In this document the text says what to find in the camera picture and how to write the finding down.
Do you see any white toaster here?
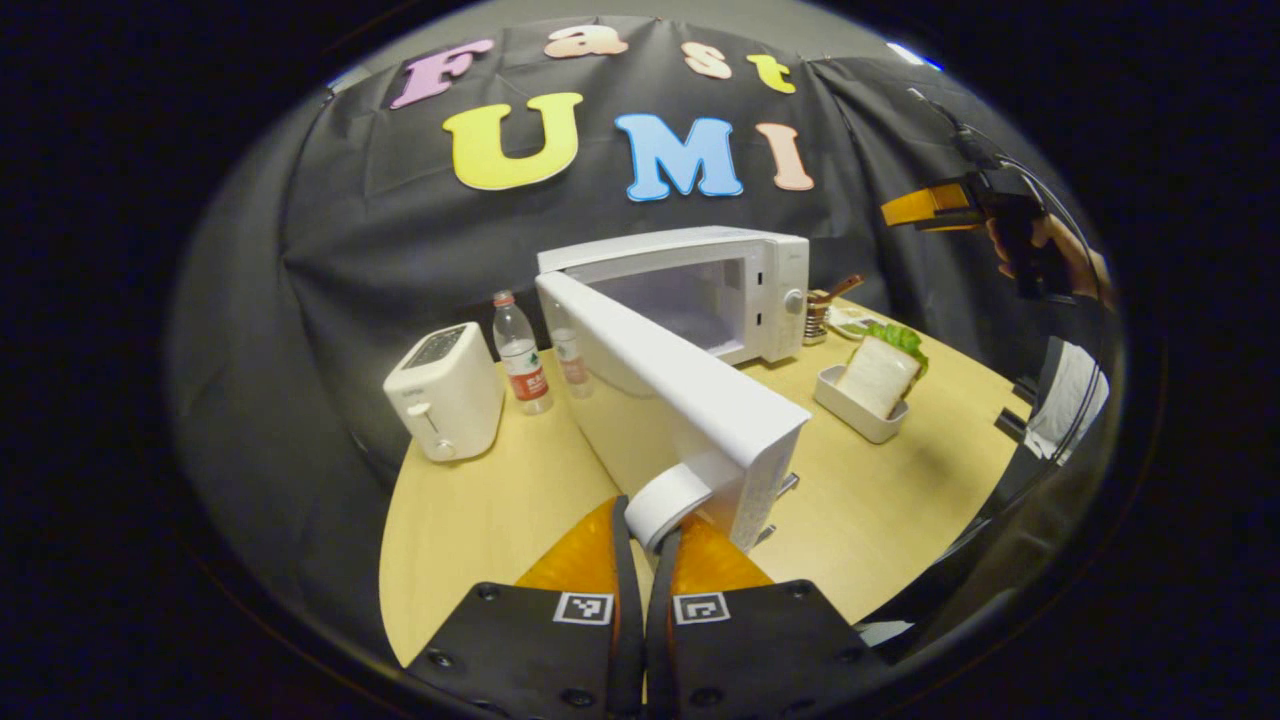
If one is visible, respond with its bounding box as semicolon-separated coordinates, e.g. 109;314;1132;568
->
383;322;506;463

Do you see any black cable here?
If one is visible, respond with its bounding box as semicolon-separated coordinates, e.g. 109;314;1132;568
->
905;86;1113;466

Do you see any white garment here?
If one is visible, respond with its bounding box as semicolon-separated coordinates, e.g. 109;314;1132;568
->
1030;340;1111;461

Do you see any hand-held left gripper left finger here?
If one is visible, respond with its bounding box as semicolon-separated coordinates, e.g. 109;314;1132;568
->
405;495;646;716

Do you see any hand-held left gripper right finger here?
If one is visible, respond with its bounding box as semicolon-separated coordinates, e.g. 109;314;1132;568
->
645;515;901;716

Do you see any white divided dish with beans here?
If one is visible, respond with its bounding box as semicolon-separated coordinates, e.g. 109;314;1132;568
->
830;305;886;341

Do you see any metal wire basket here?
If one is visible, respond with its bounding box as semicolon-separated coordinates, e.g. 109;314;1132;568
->
803;288;836;348

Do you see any sandwich with lettuce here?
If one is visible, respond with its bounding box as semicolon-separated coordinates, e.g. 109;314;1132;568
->
835;322;931;419

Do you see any white rectangular tray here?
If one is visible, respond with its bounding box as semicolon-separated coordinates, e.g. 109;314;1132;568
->
813;365;911;445

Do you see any clear water bottle red label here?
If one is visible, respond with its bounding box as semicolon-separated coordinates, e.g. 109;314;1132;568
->
492;290;554;416

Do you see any black backdrop cloth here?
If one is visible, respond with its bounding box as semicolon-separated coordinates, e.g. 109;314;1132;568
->
170;15;1101;481

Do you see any white microwave oven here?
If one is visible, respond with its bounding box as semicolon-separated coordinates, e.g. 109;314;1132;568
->
533;225;813;556

